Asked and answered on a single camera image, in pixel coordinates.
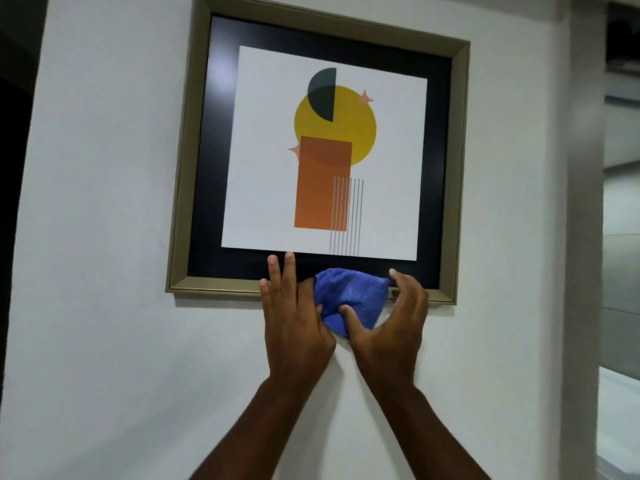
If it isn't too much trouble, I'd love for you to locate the person's left hand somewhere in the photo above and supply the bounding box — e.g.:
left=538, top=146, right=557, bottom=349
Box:
left=259, top=252, right=337, bottom=384

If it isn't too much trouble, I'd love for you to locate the person's right hand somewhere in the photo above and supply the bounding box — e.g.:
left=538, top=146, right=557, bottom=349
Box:
left=338, top=268, right=430, bottom=394

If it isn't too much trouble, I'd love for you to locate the blue microfiber cloth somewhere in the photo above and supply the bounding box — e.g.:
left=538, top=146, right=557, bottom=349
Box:
left=313, top=267, right=391, bottom=339

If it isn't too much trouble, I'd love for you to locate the person's left forearm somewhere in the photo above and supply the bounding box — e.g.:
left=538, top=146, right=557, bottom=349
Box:
left=189, top=375, right=332, bottom=480

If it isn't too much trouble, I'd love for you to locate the person's right forearm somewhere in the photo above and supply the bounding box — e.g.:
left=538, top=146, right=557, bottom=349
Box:
left=364, top=382, right=494, bottom=480

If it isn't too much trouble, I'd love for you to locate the framed abstract art picture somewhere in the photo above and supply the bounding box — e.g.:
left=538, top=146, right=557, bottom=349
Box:
left=165, top=0, right=471, bottom=306

